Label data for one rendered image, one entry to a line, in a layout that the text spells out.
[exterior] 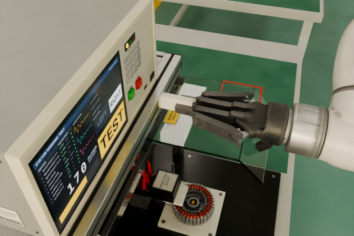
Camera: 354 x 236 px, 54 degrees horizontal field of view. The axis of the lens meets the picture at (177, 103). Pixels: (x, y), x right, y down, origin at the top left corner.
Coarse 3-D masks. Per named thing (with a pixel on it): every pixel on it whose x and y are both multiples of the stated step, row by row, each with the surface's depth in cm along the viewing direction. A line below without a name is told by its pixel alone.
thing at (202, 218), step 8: (184, 184) 97; (192, 184) 96; (192, 192) 96; (200, 192) 95; (208, 192) 94; (184, 200) 95; (208, 200) 92; (176, 208) 91; (184, 208) 91; (192, 208) 92; (200, 208) 93; (208, 208) 91; (176, 216) 92; (184, 216) 89; (192, 216) 89; (200, 216) 89; (208, 216) 90
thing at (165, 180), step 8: (128, 176) 94; (160, 176) 92; (168, 176) 92; (176, 176) 92; (152, 184) 90; (160, 184) 90; (168, 184) 90; (176, 184) 90; (136, 192) 92; (144, 192) 91; (152, 192) 90; (160, 192) 89; (168, 192) 88; (176, 192) 92; (184, 192) 93; (168, 200) 90; (176, 200) 91
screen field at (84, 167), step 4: (84, 160) 55; (84, 164) 55; (80, 168) 54; (84, 168) 55; (76, 172) 53; (80, 172) 54; (84, 172) 56; (76, 176) 53; (80, 176) 55; (72, 180) 52; (76, 180) 54; (68, 184) 51; (72, 184) 53; (76, 184) 54; (68, 188) 52; (72, 188) 53; (68, 192) 52; (72, 192) 53; (68, 196) 52
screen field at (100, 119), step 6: (120, 84) 63; (120, 90) 63; (114, 96) 61; (120, 96) 64; (108, 102) 59; (114, 102) 62; (108, 108) 60; (102, 114) 58; (108, 114) 60; (96, 120) 56; (102, 120) 58; (96, 126) 57; (96, 132) 57
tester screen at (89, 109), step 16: (112, 64) 58; (112, 80) 59; (96, 96) 55; (80, 112) 50; (96, 112) 56; (112, 112) 62; (64, 128) 47; (80, 128) 51; (64, 144) 48; (80, 144) 52; (96, 144) 58; (48, 160) 45; (64, 160) 49; (80, 160) 54; (48, 176) 46; (64, 176) 50; (48, 192) 47; (64, 192) 51; (64, 208) 52
